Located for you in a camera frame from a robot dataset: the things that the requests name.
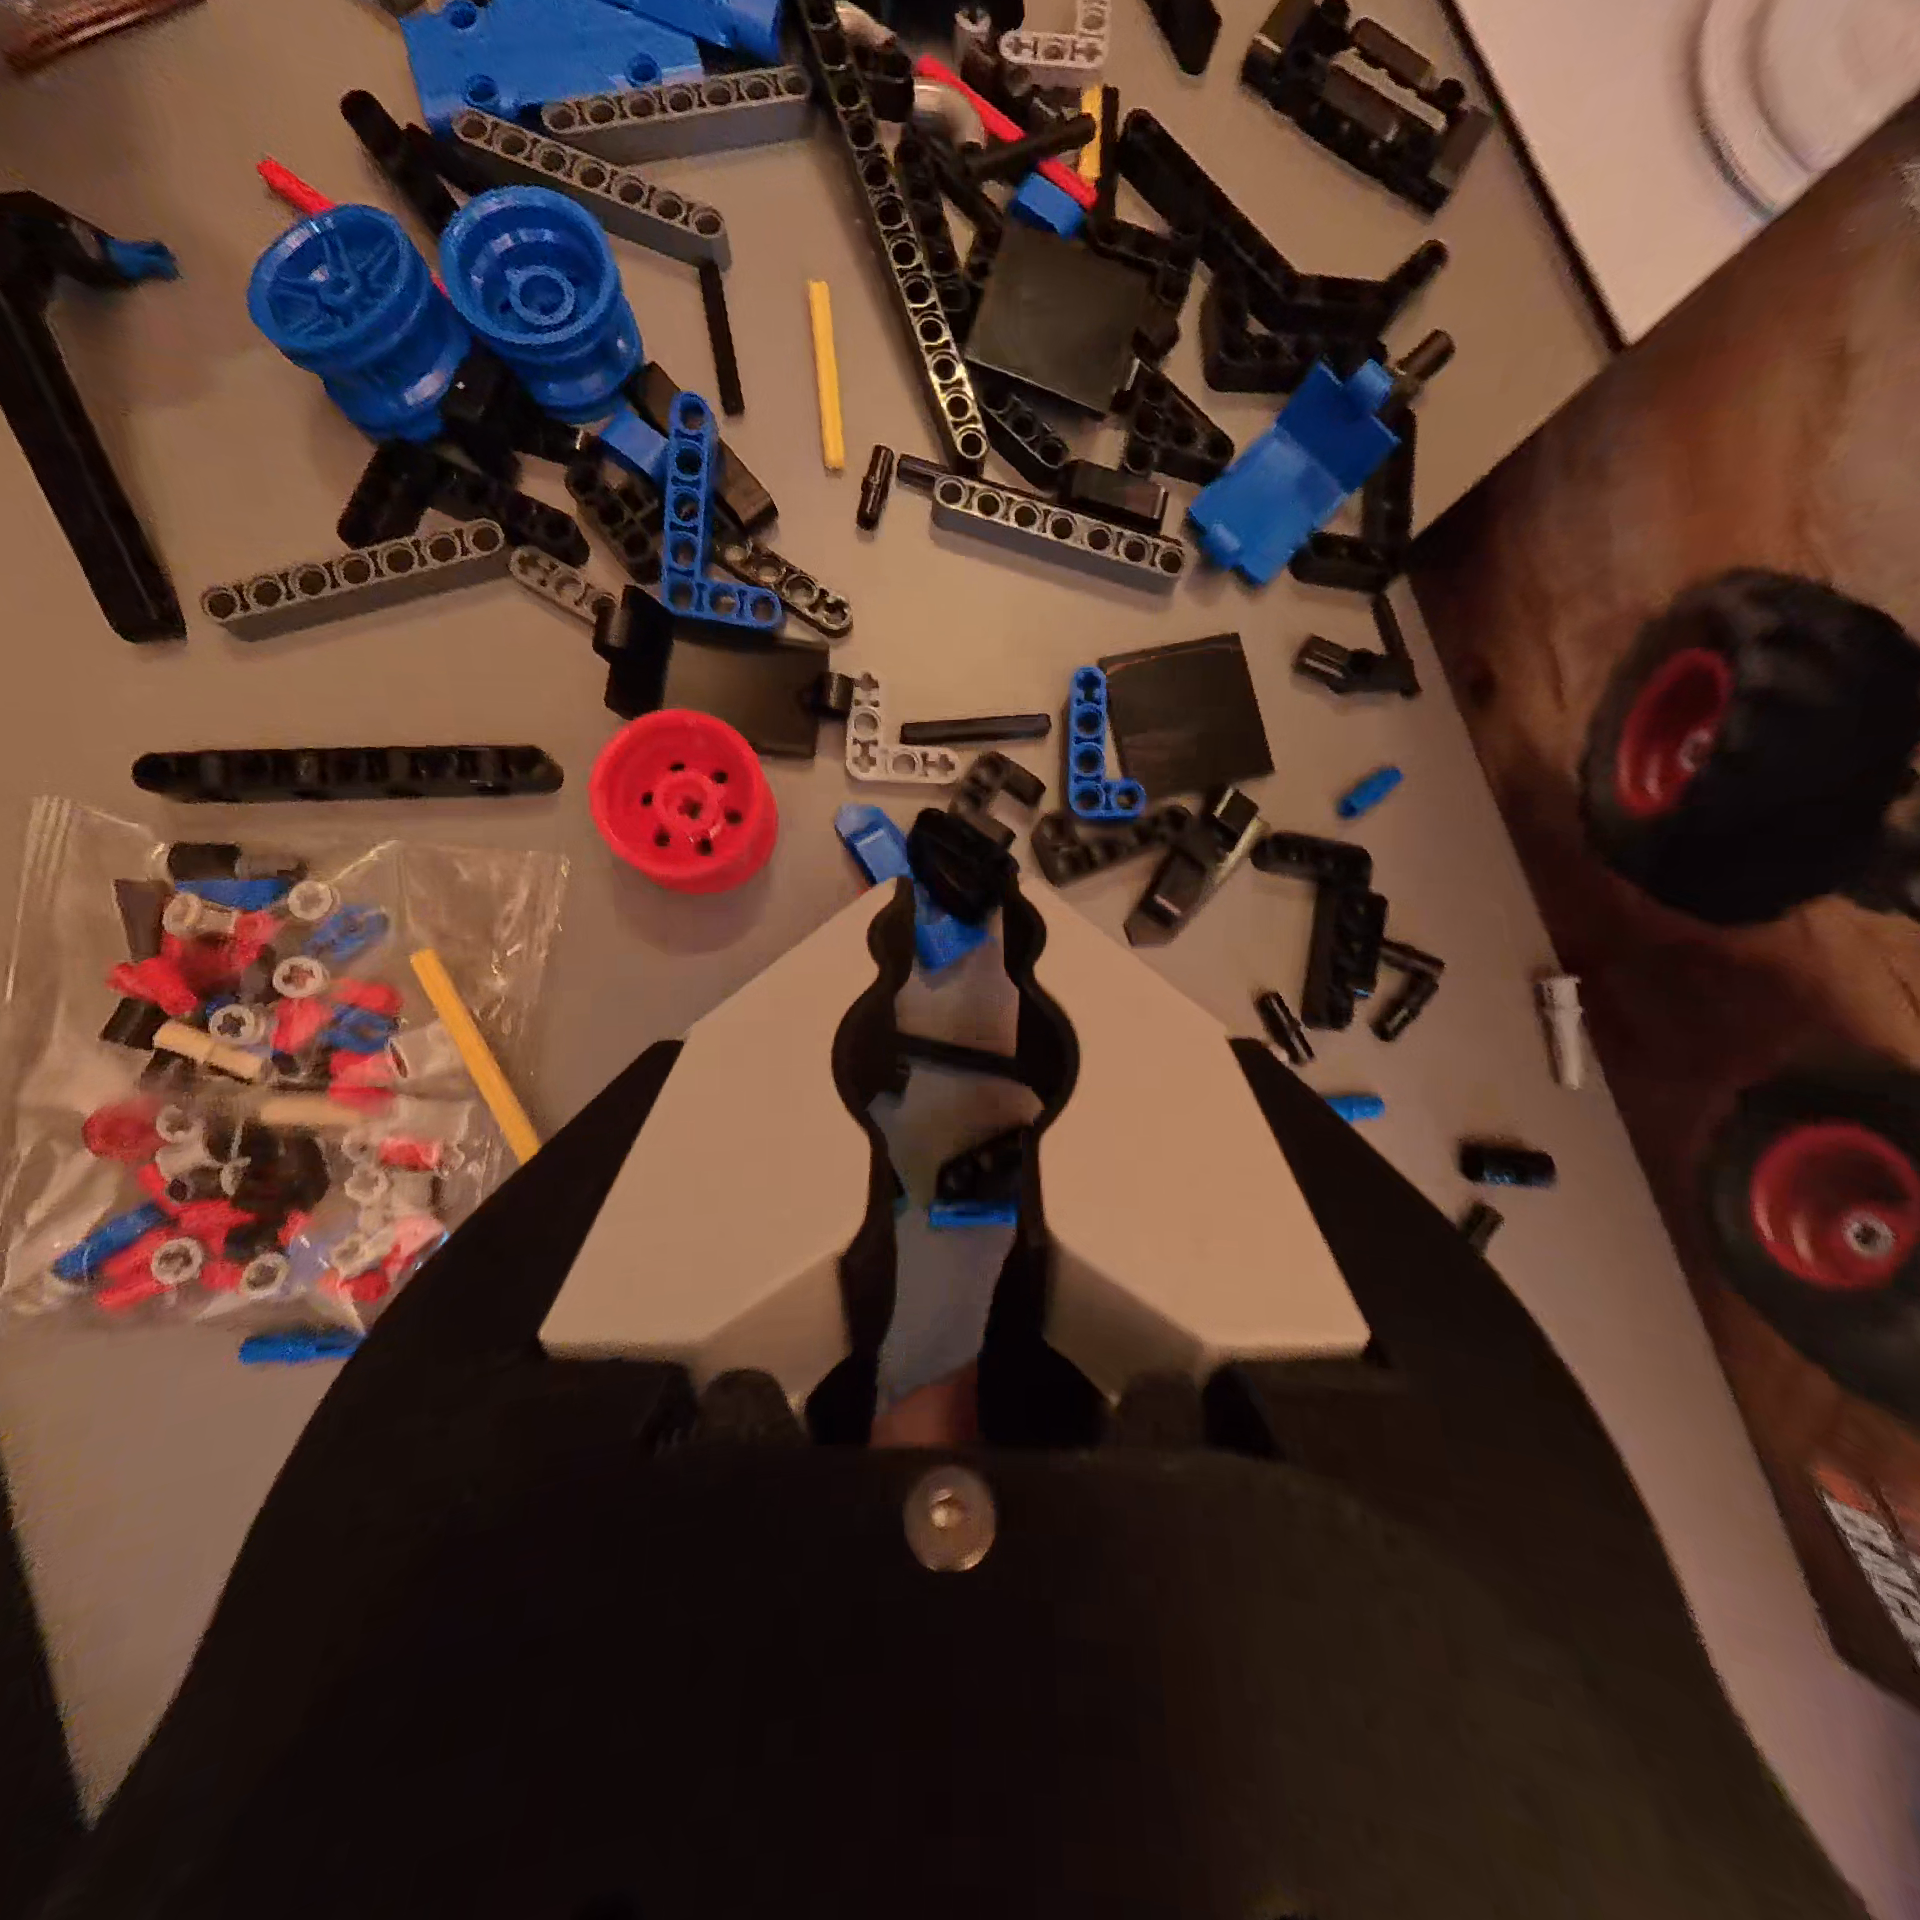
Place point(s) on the grey curved tube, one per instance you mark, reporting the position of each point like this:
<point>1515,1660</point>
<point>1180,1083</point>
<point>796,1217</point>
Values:
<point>953,111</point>

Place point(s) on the black flat square tile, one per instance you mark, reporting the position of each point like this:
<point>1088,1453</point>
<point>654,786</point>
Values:
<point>1067,322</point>
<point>1184,720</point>

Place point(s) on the black rectangular frame piece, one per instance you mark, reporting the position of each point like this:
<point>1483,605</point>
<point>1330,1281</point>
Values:
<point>1366,96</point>

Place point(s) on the short black three-hole beam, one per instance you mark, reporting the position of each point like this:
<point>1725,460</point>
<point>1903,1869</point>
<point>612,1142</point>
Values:
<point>990,1161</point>

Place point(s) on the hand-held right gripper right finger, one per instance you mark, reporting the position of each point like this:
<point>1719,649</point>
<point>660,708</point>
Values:
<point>1200,1198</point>

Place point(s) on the black bent long beam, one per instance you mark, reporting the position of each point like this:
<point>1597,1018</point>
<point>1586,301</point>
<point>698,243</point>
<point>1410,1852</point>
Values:
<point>75,450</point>

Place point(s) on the light grey cross-hole L-beam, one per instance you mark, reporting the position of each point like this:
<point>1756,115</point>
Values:
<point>1058,43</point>
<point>869,734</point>

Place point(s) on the long yellow axle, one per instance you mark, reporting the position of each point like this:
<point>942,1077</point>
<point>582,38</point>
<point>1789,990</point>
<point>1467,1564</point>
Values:
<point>472,1050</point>

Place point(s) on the black wedge connector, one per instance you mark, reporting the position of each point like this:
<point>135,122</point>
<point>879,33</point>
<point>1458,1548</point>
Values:
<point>1184,870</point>

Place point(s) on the black hinged panel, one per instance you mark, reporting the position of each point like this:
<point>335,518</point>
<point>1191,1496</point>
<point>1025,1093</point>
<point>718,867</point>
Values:
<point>734,683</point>

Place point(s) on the white booklet stand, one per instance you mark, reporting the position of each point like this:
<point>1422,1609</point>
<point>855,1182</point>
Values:
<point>1576,149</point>

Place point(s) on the blue angled beam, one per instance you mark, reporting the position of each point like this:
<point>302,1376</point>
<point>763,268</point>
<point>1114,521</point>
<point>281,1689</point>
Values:
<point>691,494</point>

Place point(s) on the grey seven-hole beam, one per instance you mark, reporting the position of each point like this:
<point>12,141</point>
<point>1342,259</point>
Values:
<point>602,188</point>
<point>1052,528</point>

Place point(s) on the blue fender bracket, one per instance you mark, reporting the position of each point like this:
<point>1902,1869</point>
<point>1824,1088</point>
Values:
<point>1292,472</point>

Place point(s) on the blue spoked toy wheel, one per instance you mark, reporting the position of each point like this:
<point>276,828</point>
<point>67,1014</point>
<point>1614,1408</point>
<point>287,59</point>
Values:
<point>353,322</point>

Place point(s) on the dark grey long beam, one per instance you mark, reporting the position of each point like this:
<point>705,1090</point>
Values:
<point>359,578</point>

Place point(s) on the blue curved slope piece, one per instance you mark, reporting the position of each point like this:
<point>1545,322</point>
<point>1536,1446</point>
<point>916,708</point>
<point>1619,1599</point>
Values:
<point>864,841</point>

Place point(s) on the blue connector pin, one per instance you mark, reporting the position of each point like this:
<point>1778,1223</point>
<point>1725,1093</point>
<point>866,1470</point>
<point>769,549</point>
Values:
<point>972,1213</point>
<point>1372,792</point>

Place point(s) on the clear bag of mixed parts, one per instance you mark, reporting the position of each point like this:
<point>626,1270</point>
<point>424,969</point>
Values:
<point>270,1050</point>

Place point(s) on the pile of black toy beams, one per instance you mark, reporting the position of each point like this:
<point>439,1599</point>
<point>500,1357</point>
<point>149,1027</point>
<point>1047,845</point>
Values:
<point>931,269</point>

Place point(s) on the short black axle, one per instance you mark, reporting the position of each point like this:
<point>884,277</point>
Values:
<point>975,729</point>
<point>722,336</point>

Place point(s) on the small blue connector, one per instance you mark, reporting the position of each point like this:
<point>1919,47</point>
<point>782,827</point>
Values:
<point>1047,208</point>

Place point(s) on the blue toy wheel hub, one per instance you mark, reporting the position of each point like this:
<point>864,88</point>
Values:
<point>540,299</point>

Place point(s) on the grey connector pin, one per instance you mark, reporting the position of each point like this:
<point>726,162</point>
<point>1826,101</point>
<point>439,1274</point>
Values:
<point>1560,1028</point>

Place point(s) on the small red axle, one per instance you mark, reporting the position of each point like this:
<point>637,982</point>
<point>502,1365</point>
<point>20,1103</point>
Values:
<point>967,91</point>

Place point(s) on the brown axle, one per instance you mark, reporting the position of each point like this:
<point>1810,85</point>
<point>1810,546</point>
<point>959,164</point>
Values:
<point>89,28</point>

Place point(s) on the black toy set box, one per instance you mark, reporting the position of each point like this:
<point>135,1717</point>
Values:
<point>1725,1050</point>

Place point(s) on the dark grey L-beam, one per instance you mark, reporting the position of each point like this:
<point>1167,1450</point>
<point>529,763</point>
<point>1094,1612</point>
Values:
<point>1110,849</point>
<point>996,778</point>

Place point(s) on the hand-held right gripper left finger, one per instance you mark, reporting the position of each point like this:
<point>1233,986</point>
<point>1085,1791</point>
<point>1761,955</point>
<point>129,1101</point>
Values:
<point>705,1198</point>

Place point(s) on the red toy wheel hub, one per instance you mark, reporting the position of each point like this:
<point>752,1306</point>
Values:
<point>682,804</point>

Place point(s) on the short yellow axle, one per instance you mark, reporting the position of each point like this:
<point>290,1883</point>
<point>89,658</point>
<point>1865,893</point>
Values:
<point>827,377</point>
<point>1090,132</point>

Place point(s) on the small blue L-beam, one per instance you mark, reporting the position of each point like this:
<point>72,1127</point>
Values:
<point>1088,734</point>

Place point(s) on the black bent crank piece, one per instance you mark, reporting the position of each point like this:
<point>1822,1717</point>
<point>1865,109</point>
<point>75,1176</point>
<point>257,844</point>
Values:
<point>1357,661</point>

